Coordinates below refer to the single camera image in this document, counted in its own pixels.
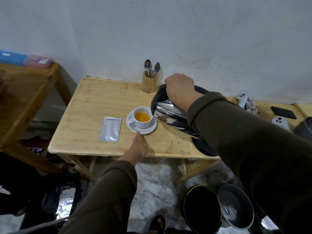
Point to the black phone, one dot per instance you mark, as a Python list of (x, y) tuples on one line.
[(283, 112)]

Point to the person's right forearm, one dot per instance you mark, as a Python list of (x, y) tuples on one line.
[(256, 153)]

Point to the person's right fingers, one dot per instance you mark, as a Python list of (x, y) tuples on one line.
[(179, 77)]

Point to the grey metal pot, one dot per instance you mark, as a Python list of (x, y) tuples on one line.
[(235, 207)]

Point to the white game controller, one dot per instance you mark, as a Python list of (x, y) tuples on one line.
[(242, 99), (280, 122)]

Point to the person's right hand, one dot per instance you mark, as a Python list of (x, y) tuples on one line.
[(180, 90)]

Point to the person's left forearm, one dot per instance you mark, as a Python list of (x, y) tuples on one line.
[(107, 199)]

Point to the person's left hand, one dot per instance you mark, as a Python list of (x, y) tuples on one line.
[(137, 151)]

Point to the white cup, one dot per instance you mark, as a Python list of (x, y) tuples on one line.
[(142, 124)]

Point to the patterned packet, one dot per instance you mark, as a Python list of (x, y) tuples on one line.
[(251, 107)]

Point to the blue plastic box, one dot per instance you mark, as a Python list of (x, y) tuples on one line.
[(12, 58)]

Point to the bamboo spoon holder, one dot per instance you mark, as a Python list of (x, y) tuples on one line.
[(148, 85)]

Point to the black bucket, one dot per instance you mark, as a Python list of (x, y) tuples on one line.
[(201, 212)]

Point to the silver sachet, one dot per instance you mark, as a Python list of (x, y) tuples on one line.
[(110, 129)]

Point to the light wooden folding table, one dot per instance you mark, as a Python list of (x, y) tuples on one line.
[(97, 104)]

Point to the person's left thumb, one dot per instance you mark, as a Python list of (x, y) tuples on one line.
[(139, 138)]

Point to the brown wooden table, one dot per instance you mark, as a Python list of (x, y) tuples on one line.
[(22, 95)]

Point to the low wooden table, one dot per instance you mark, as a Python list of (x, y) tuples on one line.
[(265, 112)]

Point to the silver foil sheet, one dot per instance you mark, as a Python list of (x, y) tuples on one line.
[(269, 224)]

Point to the person's sandalled foot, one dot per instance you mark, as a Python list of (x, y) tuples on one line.
[(157, 224)]

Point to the steel spoon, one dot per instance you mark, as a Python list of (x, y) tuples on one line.
[(156, 66), (147, 65)]

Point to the black bag with silver lining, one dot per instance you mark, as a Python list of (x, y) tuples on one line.
[(53, 199)]

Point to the pink plastic box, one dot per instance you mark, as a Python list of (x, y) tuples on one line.
[(36, 62)]

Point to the orange drink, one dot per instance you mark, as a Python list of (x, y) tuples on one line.
[(142, 117)]

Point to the black kettle base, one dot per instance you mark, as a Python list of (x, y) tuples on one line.
[(204, 148)]

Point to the white saucer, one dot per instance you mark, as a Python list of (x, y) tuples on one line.
[(146, 130)]

